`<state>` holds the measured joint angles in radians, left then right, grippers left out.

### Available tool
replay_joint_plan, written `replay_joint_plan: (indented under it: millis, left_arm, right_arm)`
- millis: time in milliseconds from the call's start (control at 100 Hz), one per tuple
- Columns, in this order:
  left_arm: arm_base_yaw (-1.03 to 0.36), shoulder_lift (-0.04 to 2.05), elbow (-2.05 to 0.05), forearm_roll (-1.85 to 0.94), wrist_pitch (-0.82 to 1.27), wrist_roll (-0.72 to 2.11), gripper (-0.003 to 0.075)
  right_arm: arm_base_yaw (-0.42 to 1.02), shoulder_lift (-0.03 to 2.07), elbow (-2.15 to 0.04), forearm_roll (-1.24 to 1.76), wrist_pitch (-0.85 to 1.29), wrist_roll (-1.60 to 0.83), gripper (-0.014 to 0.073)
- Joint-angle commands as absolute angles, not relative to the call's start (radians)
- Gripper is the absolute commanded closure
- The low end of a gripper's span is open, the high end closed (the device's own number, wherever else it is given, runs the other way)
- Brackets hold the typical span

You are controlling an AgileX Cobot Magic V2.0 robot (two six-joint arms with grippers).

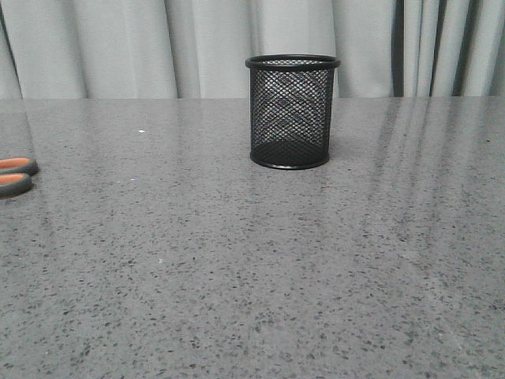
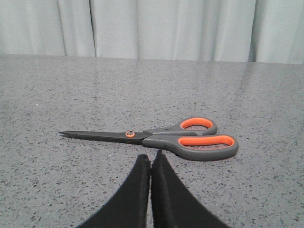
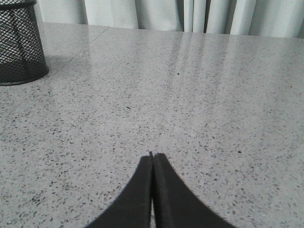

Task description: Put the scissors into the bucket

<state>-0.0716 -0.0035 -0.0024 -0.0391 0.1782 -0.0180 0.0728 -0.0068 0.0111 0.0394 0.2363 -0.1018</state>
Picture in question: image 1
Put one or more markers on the grey orange handled scissors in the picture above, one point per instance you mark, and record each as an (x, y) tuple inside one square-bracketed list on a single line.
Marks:
[(16, 175)]

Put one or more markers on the black mesh pen bucket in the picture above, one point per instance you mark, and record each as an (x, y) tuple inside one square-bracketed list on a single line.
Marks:
[(290, 109)]

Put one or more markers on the grey white curtain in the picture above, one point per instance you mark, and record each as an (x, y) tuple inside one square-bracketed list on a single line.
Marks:
[(197, 49)]

